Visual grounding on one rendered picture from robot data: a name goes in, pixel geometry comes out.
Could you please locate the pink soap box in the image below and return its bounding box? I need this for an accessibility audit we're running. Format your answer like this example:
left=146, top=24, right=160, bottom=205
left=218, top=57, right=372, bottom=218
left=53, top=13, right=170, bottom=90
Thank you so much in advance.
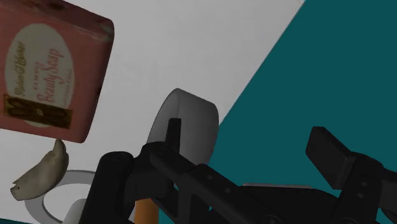
left=0, top=0, right=115, bottom=144

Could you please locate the grey round ring dish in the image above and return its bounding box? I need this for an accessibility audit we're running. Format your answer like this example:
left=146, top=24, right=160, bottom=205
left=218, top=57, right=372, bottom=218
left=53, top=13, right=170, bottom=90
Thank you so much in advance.
left=24, top=169, right=97, bottom=224

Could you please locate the grey cylinder roll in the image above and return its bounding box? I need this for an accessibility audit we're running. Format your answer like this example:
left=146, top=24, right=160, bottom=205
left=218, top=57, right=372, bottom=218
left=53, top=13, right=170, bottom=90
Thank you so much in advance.
left=146, top=88, right=219, bottom=166

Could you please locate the orange stick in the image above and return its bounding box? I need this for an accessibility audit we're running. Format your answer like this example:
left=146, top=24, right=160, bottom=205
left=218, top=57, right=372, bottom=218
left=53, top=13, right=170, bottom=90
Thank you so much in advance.
left=134, top=197, right=160, bottom=224

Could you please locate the beige curved lump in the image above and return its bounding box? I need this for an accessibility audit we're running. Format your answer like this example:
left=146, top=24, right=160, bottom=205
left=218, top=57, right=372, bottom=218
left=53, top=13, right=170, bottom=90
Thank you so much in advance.
left=10, top=139, right=69, bottom=202

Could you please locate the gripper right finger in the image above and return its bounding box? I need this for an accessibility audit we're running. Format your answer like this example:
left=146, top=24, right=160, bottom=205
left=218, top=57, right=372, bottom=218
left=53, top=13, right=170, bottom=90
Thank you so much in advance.
left=305, top=126, right=397, bottom=224

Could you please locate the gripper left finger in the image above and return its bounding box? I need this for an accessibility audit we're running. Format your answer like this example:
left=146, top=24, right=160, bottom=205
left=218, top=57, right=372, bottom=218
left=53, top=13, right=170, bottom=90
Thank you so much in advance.
left=79, top=118, right=281, bottom=224

